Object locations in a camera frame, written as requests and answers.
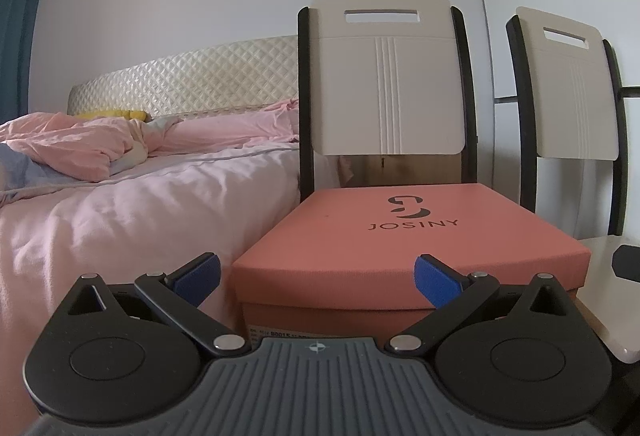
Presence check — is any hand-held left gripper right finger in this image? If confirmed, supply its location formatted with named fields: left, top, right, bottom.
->
left=384, top=254, right=576, bottom=358

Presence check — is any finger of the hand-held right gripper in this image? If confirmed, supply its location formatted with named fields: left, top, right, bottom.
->
left=612, top=243, right=640, bottom=277

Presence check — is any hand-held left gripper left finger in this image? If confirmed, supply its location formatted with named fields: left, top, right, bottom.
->
left=66, top=252, right=252, bottom=358

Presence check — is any pink box lid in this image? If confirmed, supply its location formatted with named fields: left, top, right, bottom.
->
left=231, top=183, right=593, bottom=313

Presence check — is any pink cardboard box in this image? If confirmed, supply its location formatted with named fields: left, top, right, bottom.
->
left=241, top=287, right=582, bottom=348

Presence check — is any pink duvet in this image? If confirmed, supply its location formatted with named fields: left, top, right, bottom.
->
left=0, top=147, right=313, bottom=436

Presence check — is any wooden nightstand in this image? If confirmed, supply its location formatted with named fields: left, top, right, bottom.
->
left=332, top=154, right=462, bottom=191

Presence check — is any pink pillow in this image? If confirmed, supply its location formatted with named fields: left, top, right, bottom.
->
left=145, top=97, right=302, bottom=157

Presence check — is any yellow pillow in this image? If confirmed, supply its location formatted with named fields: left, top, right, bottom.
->
left=74, top=108, right=151, bottom=123

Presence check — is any crumpled pink blanket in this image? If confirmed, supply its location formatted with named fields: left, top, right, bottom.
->
left=0, top=111, right=149, bottom=183

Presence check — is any quilted cream headboard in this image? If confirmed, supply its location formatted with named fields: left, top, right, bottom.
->
left=67, top=34, right=302, bottom=123

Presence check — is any grey-blue cloth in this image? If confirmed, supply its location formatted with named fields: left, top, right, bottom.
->
left=0, top=142, right=58, bottom=207

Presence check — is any blue curtain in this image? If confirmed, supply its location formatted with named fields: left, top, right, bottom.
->
left=0, top=0, right=44, bottom=125

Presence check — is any cream chair with black frame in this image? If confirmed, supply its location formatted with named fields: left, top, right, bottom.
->
left=505, top=6, right=640, bottom=365
left=297, top=0, right=479, bottom=205

